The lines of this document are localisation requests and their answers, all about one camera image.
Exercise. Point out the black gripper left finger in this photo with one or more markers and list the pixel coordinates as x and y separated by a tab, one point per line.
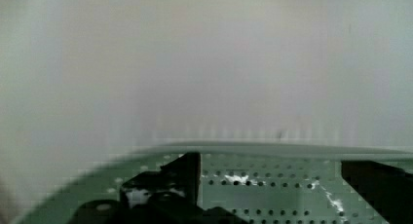
168	195

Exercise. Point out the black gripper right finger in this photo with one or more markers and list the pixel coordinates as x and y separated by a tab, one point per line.
389	190

